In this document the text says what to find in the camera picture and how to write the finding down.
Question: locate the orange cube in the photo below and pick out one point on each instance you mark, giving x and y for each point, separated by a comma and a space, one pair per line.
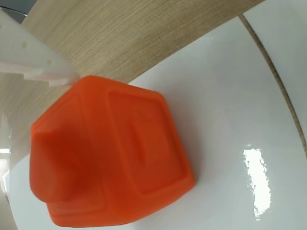
115, 153

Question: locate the white wide gripper right finger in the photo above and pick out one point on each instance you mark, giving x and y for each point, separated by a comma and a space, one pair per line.
26, 55

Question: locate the white narrow gripper left finger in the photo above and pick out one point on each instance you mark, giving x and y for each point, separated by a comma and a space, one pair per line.
4, 143

